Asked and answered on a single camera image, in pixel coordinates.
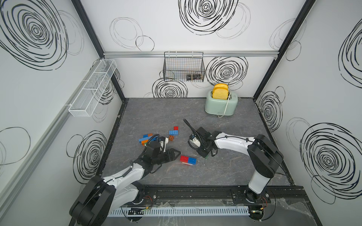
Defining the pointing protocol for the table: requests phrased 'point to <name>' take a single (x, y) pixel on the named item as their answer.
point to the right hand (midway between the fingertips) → (201, 151)
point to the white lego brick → (187, 163)
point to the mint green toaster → (218, 107)
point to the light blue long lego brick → (173, 132)
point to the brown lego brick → (171, 138)
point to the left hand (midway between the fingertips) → (178, 154)
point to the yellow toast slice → (220, 91)
